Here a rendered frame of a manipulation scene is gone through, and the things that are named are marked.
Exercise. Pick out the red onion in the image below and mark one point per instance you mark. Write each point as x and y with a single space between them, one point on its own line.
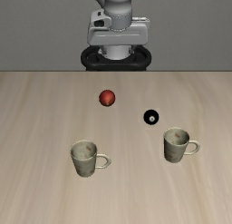
107 98

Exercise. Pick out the black ball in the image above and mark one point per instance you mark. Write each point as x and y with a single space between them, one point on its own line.
149 115

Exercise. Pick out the beige stained mug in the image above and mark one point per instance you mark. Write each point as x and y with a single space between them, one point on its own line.
175 147
84 161

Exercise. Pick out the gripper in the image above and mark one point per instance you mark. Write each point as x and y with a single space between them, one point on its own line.
117 38

